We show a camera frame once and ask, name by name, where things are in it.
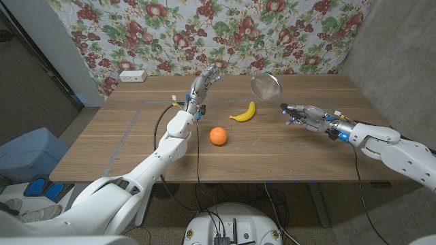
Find white sneaker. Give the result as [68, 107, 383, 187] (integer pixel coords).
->
[0, 197, 23, 212]
[18, 203, 63, 224]

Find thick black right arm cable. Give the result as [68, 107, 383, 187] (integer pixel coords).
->
[354, 118, 436, 154]

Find white table leg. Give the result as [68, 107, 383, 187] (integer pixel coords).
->
[134, 190, 153, 228]

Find blue foot pedal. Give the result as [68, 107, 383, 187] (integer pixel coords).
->
[46, 182, 66, 202]
[22, 176, 47, 197]

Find white power strip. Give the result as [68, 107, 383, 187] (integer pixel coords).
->
[119, 69, 148, 83]

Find orange fruit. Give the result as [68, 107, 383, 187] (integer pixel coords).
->
[209, 127, 228, 146]

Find grey-blue plastic bin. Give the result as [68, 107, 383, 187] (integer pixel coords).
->
[0, 127, 69, 184]

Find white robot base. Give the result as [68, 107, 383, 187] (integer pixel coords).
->
[183, 202, 283, 245]

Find floral fruit print backdrop cloth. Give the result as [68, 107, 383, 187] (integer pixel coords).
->
[47, 0, 374, 99]

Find black round fan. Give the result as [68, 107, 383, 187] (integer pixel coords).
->
[153, 183, 181, 200]

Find grey table leg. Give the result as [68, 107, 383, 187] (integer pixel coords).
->
[308, 182, 331, 228]

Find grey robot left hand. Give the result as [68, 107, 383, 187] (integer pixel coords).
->
[183, 64, 221, 116]

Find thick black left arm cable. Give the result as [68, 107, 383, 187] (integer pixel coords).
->
[153, 101, 205, 214]

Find yellow toy banana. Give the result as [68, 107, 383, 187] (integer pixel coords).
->
[229, 101, 257, 123]

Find metal mesh sieve black handle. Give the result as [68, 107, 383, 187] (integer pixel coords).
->
[250, 71, 297, 120]

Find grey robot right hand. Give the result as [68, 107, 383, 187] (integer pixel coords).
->
[281, 103, 355, 142]

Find white robot torso edge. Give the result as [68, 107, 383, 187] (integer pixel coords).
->
[0, 234, 139, 245]

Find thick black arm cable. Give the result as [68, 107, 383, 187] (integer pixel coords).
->
[354, 118, 436, 154]
[153, 101, 205, 214]

